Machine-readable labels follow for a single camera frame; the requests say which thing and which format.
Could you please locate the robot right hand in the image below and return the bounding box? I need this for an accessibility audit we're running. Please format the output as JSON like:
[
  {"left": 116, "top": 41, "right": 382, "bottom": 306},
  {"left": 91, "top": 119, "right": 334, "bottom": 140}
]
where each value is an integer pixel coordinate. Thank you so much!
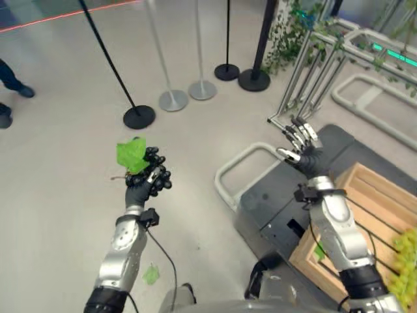
[{"left": 276, "top": 117, "right": 332, "bottom": 179}]

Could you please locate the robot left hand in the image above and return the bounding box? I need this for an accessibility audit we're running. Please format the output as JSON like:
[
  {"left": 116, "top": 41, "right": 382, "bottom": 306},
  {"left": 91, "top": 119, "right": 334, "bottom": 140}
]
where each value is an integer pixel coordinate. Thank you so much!
[{"left": 124, "top": 167, "right": 162, "bottom": 208}]

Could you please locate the black grape bunch with leaf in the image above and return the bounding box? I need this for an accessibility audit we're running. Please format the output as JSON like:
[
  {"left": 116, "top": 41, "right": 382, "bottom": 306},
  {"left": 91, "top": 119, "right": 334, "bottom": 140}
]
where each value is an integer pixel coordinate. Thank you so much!
[{"left": 110, "top": 136, "right": 174, "bottom": 198}]

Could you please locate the dark grey platform base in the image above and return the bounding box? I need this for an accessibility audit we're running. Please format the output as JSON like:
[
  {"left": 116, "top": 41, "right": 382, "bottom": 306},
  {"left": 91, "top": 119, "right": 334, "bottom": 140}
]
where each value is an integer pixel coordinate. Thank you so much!
[{"left": 234, "top": 123, "right": 417, "bottom": 261}]

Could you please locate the wooden slat crate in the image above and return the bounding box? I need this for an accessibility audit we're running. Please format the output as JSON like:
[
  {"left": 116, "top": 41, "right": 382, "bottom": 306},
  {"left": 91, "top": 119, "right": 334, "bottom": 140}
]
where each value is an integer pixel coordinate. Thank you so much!
[{"left": 289, "top": 162, "right": 417, "bottom": 313}]

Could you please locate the thin black stanchion pole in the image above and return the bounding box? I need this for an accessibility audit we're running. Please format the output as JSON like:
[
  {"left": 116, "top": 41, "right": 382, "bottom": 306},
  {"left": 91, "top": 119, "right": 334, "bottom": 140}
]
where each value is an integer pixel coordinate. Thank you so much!
[
  {"left": 78, "top": 0, "right": 156, "bottom": 130},
  {"left": 214, "top": 0, "right": 241, "bottom": 82}
]

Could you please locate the loose green leaf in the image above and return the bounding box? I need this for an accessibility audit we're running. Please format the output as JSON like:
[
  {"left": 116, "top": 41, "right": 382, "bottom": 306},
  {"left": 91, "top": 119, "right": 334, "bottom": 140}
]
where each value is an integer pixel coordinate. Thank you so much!
[{"left": 142, "top": 263, "right": 161, "bottom": 286}]

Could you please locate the small green leaf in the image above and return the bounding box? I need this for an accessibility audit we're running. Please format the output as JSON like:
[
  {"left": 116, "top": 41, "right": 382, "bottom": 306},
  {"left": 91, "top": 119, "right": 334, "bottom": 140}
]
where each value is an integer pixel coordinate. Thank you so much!
[{"left": 312, "top": 241, "right": 327, "bottom": 262}]

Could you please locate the thick black stanchion pole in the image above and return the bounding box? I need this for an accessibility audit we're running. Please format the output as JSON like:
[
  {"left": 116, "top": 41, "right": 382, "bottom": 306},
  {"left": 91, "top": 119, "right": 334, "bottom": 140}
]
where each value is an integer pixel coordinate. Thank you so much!
[{"left": 238, "top": 0, "right": 272, "bottom": 93}]

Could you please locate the silver stanchion pole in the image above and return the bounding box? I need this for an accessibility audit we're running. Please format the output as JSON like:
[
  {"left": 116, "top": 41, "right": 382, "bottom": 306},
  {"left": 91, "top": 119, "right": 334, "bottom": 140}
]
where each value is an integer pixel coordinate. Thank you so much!
[
  {"left": 188, "top": 0, "right": 218, "bottom": 101},
  {"left": 145, "top": 0, "right": 190, "bottom": 113}
]

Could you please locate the green ivy vine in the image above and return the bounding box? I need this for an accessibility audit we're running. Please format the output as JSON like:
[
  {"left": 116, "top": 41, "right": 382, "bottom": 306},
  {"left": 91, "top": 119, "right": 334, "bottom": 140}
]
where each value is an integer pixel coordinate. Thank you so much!
[{"left": 262, "top": 0, "right": 417, "bottom": 89}]

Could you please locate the green grape bunch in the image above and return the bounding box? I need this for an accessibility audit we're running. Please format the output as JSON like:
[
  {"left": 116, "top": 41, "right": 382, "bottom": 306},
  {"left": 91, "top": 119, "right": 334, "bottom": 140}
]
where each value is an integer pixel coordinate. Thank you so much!
[{"left": 388, "top": 228, "right": 417, "bottom": 311}]

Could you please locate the robot torso grey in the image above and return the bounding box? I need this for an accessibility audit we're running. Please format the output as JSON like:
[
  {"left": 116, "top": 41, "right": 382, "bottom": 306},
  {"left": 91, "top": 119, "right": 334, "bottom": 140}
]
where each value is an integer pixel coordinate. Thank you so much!
[{"left": 158, "top": 250, "right": 354, "bottom": 313}]

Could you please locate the person's foot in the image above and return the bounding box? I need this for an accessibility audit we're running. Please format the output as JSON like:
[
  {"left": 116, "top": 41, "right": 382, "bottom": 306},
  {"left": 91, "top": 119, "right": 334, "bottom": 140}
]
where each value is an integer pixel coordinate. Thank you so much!
[
  {"left": 0, "top": 103, "right": 14, "bottom": 129},
  {"left": 0, "top": 58, "right": 36, "bottom": 98}
]

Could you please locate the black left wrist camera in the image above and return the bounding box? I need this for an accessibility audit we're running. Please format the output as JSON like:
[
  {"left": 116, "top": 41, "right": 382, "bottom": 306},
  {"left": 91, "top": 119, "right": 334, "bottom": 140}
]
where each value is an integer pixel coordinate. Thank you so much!
[{"left": 139, "top": 208, "right": 161, "bottom": 228}]

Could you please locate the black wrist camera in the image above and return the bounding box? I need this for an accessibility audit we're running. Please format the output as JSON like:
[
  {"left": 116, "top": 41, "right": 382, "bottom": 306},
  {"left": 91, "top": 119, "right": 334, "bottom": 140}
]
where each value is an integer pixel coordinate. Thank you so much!
[
  {"left": 139, "top": 208, "right": 161, "bottom": 228},
  {"left": 294, "top": 184, "right": 319, "bottom": 203}
]

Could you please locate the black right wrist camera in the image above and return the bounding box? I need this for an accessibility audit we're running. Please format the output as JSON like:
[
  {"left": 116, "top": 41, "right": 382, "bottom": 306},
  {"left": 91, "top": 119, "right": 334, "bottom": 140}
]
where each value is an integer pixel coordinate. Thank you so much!
[{"left": 294, "top": 184, "right": 319, "bottom": 203}]

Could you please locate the grey tubular bumper rail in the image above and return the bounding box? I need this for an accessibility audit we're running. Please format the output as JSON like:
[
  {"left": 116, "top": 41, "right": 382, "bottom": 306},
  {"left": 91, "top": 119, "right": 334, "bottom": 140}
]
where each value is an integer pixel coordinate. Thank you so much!
[
  {"left": 214, "top": 142, "right": 285, "bottom": 213},
  {"left": 331, "top": 73, "right": 417, "bottom": 148}
]

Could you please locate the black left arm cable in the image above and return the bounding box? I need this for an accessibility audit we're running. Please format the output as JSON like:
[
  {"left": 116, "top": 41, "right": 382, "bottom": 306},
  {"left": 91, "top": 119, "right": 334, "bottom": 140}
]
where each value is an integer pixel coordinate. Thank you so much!
[{"left": 125, "top": 226, "right": 179, "bottom": 313}]

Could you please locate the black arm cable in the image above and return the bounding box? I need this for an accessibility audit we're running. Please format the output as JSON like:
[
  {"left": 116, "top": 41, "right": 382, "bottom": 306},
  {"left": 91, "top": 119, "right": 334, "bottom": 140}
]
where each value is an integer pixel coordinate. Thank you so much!
[
  {"left": 125, "top": 226, "right": 179, "bottom": 313},
  {"left": 304, "top": 188, "right": 397, "bottom": 271}
]

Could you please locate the aluminium profile frame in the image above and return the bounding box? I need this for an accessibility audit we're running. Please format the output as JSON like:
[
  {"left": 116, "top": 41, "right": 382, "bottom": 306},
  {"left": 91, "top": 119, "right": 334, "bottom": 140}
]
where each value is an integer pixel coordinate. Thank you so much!
[{"left": 266, "top": 18, "right": 417, "bottom": 131}]

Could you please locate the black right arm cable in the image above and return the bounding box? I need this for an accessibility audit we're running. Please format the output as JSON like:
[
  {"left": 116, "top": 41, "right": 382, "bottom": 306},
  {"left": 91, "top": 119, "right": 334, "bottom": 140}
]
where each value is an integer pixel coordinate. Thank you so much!
[{"left": 304, "top": 188, "right": 397, "bottom": 271}]

